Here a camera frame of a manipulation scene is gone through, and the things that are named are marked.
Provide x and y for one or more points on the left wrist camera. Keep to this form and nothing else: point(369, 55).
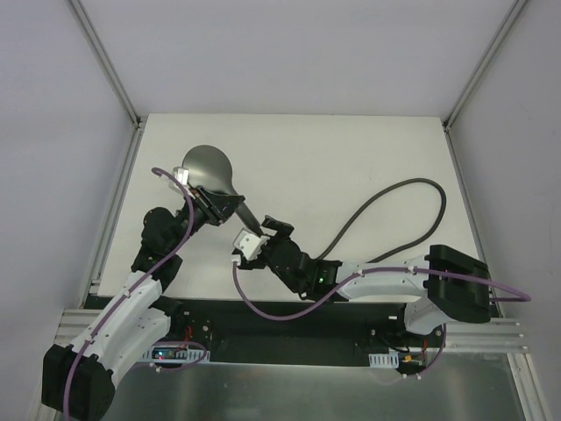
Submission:
point(180, 178)

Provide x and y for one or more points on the right white cable duct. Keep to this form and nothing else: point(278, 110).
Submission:
point(393, 359)

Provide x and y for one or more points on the left aluminium frame post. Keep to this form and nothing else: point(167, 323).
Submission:
point(103, 60)

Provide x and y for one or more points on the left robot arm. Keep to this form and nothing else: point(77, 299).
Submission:
point(81, 378)

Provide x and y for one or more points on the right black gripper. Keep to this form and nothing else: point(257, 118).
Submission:
point(272, 242)

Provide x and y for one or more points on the aluminium frame post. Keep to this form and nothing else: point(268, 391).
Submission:
point(515, 10)
point(103, 60)

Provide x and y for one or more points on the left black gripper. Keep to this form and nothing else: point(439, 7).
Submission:
point(209, 205)

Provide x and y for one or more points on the right aluminium frame post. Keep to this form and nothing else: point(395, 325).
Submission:
point(515, 10)

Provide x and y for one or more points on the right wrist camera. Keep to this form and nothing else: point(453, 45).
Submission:
point(247, 246)

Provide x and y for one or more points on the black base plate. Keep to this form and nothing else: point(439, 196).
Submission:
point(335, 335)

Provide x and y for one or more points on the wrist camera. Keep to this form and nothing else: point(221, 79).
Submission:
point(180, 178)
point(247, 246)

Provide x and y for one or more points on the left white cable duct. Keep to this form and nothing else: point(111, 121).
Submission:
point(174, 355)

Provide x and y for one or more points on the white cable duct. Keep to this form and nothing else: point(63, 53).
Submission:
point(174, 355)
point(393, 359)

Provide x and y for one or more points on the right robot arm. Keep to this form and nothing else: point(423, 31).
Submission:
point(444, 284)

